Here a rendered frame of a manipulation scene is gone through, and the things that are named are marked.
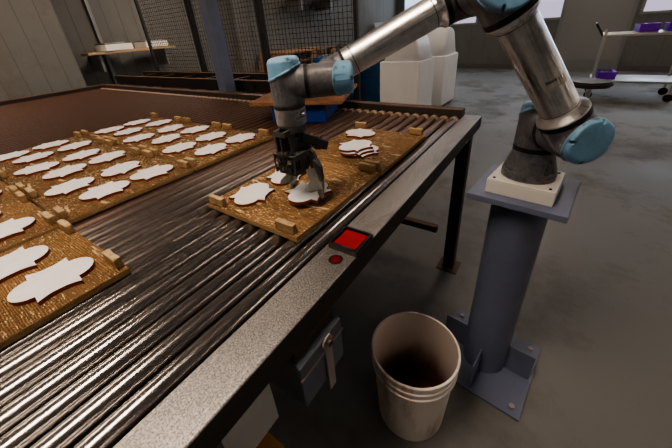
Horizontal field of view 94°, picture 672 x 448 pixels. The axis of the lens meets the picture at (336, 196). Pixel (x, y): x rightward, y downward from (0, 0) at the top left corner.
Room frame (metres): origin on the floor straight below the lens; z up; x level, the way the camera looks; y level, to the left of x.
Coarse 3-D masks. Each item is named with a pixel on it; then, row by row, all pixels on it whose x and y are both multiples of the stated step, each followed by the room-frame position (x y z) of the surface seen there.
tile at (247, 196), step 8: (256, 184) 0.89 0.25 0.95; (264, 184) 0.88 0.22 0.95; (240, 192) 0.84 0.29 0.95; (248, 192) 0.84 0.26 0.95; (256, 192) 0.83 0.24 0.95; (264, 192) 0.83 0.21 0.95; (272, 192) 0.84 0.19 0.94; (240, 200) 0.79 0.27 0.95; (248, 200) 0.79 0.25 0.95; (256, 200) 0.79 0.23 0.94; (264, 200) 0.79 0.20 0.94
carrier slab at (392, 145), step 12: (384, 132) 1.34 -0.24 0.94; (396, 132) 1.33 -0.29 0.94; (336, 144) 1.23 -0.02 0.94; (372, 144) 1.20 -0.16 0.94; (384, 144) 1.19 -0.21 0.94; (396, 144) 1.18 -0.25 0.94; (408, 144) 1.17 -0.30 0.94; (324, 156) 1.11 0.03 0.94; (336, 156) 1.10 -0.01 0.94; (372, 156) 1.07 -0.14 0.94; (384, 156) 1.06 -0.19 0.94; (396, 156) 1.05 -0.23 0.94; (384, 168) 0.96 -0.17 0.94
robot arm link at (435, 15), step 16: (432, 0) 0.86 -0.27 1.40; (448, 0) 0.84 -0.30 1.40; (400, 16) 0.87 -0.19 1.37; (416, 16) 0.86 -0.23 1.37; (432, 16) 0.85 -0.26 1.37; (448, 16) 0.85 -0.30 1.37; (464, 16) 0.85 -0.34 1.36; (368, 32) 0.89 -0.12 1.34; (384, 32) 0.86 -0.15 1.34; (400, 32) 0.85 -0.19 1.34; (416, 32) 0.86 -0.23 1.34; (352, 48) 0.86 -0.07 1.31; (368, 48) 0.85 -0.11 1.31; (384, 48) 0.85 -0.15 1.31; (400, 48) 0.87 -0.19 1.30; (352, 64) 0.85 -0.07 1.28; (368, 64) 0.86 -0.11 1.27
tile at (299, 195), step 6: (300, 186) 0.82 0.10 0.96; (306, 186) 0.82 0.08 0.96; (324, 186) 0.81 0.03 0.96; (288, 192) 0.79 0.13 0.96; (294, 192) 0.78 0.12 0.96; (300, 192) 0.78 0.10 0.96; (306, 192) 0.78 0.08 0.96; (312, 192) 0.77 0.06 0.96; (324, 192) 0.77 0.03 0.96; (330, 192) 0.78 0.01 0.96; (288, 198) 0.75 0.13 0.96; (294, 198) 0.75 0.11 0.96; (300, 198) 0.75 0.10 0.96; (306, 198) 0.74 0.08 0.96; (312, 198) 0.74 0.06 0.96; (318, 198) 0.74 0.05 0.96; (294, 204) 0.73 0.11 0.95; (300, 204) 0.73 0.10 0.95
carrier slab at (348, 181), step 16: (320, 160) 1.07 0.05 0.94; (304, 176) 0.94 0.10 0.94; (336, 176) 0.92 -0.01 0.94; (352, 176) 0.91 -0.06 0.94; (368, 176) 0.90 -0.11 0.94; (336, 192) 0.81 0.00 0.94; (352, 192) 0.80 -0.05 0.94; (224, 208) 0.77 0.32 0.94; (240, 208) 0.76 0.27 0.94; (256, 208) 0.75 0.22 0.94; (272, 208) 0.75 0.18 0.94; (288, 208) 0.74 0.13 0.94; (304, 208) 0.73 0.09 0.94; (320, 208) 0.73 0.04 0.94; (336, 208) 0.73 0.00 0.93; (256, 224) 0.69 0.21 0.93; (272, 224) 0.67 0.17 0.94; (304, 224) 0.66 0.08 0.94
